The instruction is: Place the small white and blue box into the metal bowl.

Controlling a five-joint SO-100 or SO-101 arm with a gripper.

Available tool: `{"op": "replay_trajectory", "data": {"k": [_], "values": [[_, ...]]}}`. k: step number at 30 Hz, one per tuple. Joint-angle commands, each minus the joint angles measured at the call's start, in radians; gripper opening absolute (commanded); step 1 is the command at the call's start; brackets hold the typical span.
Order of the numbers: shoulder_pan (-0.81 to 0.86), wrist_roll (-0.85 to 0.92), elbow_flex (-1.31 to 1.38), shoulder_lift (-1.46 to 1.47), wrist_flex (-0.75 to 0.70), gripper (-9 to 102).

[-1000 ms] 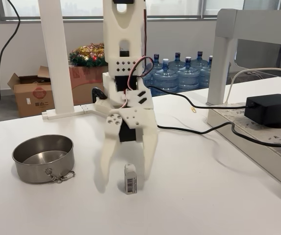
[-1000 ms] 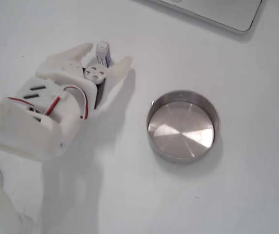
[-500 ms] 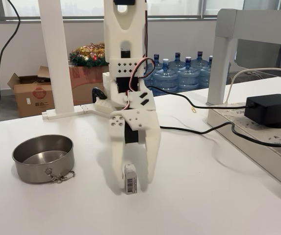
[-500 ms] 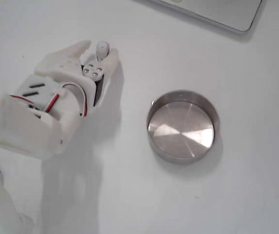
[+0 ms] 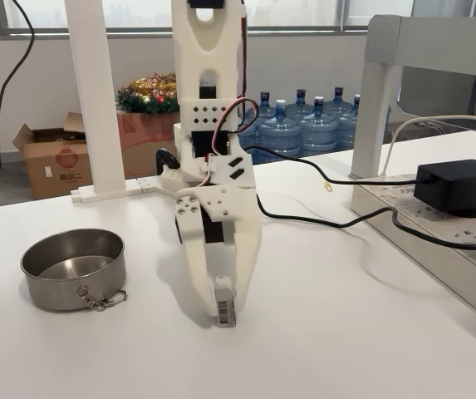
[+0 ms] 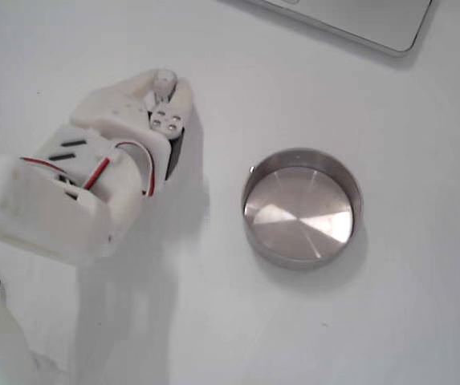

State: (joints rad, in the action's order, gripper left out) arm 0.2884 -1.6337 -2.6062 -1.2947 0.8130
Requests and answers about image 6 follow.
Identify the small white and blue box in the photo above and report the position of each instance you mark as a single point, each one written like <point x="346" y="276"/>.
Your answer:
<point x="163" y="80"/>

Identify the round metal bowl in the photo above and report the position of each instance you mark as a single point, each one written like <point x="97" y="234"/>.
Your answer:
<point x="298" y="216"/>

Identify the silver laptop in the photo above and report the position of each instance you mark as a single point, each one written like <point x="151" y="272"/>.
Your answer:
<point x="374" y="20"/>

